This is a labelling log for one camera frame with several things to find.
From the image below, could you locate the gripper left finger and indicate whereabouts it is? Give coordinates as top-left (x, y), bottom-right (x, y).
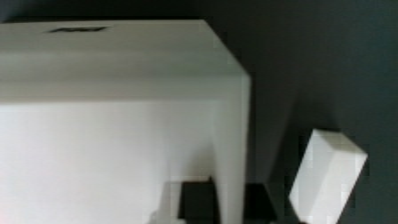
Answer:
top-left (178, 179), bottom-right (220, 224)

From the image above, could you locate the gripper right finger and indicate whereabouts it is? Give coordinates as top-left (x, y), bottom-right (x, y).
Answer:
top-left (243, 183), bottom-right (281, 224)

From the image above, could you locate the white drawer cabinet box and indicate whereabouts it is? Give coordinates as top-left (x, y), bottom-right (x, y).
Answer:
top-left (0, 20), bottom-right (250, 224)

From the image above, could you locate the white L-shaped fence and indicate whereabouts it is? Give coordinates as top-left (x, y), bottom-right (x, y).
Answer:
top-left (288, 129), bottom-right (368, 224)

